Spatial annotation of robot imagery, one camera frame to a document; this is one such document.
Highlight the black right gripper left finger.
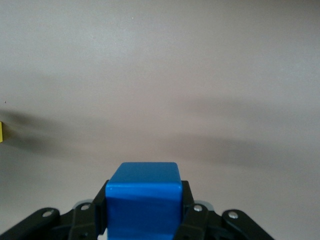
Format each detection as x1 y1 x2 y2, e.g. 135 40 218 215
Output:
0 179 109 240

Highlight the blue cube block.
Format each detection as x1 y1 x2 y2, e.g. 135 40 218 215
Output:
105 161 183 240

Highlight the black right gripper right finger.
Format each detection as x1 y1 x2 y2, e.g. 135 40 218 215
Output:
172 179 276 240

